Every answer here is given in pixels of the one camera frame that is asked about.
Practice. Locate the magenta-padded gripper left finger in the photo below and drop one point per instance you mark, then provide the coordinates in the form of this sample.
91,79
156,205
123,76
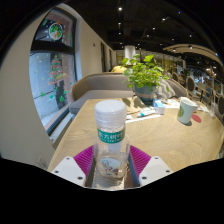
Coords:
68,170

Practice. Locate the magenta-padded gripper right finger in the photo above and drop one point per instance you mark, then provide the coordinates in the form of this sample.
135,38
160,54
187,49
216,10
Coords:
155,170

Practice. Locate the clear plastic water bottle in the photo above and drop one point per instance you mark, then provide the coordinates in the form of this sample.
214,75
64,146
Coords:
111,116

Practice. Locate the white paper sheet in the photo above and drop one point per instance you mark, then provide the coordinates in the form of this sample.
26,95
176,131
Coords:
136,119

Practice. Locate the white teal tube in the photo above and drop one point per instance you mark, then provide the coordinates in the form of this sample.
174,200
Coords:
146,113

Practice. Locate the small blue white carton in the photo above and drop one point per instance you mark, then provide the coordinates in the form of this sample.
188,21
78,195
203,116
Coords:
159,106

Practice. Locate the white cup with green print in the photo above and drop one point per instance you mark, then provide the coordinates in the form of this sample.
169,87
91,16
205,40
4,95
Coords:
186,111

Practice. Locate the flat round red coaster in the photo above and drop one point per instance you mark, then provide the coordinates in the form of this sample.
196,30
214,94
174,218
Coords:
197,118

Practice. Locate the grey white chevron cushion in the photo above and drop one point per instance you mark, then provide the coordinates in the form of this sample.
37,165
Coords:
166,89

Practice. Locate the grey curved sofa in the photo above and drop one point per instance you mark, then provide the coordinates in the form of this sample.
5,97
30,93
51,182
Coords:
100,86

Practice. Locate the group of dining chairs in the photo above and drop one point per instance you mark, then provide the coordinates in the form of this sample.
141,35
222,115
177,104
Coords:
193,85

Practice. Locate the green potted plant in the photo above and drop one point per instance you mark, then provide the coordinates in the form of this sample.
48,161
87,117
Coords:
145,75

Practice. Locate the window with festive stickers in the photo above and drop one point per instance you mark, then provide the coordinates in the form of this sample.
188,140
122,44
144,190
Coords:
53,66

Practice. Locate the person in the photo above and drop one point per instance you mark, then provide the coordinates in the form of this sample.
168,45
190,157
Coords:
119,69

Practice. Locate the group of ceiling lights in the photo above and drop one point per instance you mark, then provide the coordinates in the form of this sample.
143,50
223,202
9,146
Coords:
120,9

